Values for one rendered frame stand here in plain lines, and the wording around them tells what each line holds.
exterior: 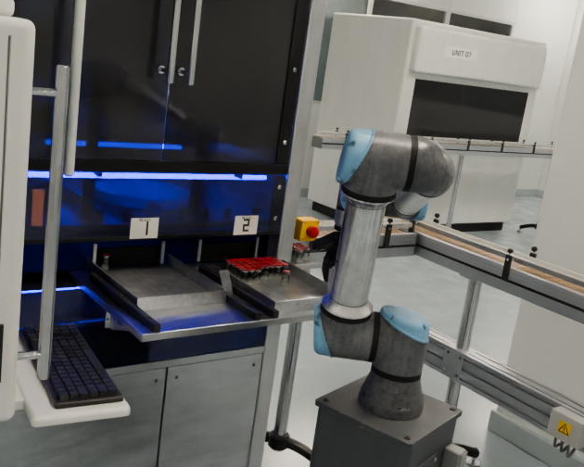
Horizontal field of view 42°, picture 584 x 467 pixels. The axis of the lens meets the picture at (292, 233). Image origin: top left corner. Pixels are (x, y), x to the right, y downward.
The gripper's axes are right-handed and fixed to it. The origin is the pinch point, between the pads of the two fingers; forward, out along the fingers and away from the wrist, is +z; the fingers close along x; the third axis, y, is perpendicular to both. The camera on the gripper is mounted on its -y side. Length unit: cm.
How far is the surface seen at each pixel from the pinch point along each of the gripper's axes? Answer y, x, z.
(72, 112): -29, -67, -42
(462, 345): -20, 86, 35
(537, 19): -497, 716, -144
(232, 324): 3.9, -34.5, 4.4
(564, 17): -497, 773, -155
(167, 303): -10.0, -45.6, 2.7
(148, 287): -25, -43, 4
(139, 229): -36, -43, -10
